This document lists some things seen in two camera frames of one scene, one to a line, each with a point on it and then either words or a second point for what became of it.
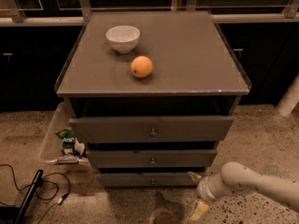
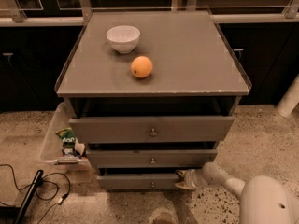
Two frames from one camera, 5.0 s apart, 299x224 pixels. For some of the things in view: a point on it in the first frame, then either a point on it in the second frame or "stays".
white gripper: x=204 y=189 -> x=195 y=179
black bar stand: x=29 y=195 stays
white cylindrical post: x=291 y=99 stays
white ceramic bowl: x=123 y=38 stays
